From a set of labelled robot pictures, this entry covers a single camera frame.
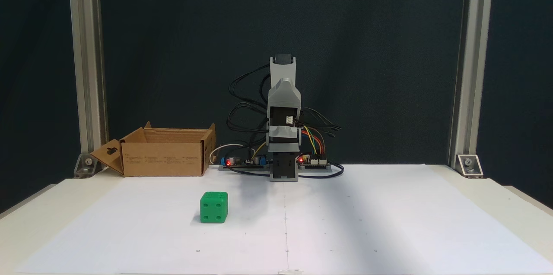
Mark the circuit board with jumper wires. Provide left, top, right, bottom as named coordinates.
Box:
left=297, top=152, right=332, bottom=173

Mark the aluminium frame post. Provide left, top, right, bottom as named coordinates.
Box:
left=449, top=0, right=496, bottom=168
left=68, top=0, right=108, bottom=168

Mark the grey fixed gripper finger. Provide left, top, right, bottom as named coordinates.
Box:
left=268, top=79, right=302, bottom=107

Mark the circuit board with blue parts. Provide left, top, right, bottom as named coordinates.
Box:
left=218, top=154, right=272, bottom=172

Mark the black cable on table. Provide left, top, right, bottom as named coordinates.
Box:
left=227, top=163, right=345, bottom=179

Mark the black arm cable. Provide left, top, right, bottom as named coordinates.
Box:
left=227, top=63, right=271, bottom=168
left=301, top=107, right=343, bottom=138

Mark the white cable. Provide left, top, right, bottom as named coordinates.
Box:
left=210, top=143, right=245, bottom=164

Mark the metal corner bracket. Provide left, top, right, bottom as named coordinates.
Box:
left=457, top=154, right=483, bottom=178
left=73, top=153, right=96, bottom=178

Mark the brown cardboard box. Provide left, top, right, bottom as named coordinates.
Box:
left=90, top=121, right=216, bottom=177

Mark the multicoloured jumper wire bundle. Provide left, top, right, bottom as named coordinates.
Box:
left=302, top=126, right=326, bottom=159

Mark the green die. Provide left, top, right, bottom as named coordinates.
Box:
left=200, top=192, right=229, bottom=224

